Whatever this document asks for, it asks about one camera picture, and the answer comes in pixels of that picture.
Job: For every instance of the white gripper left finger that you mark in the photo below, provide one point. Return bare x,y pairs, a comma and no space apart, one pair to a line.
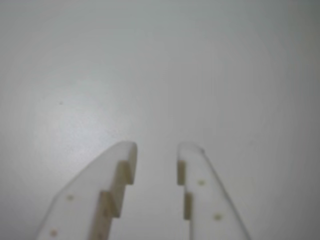
82,190

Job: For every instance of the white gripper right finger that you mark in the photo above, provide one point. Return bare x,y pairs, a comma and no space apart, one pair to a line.
205,200

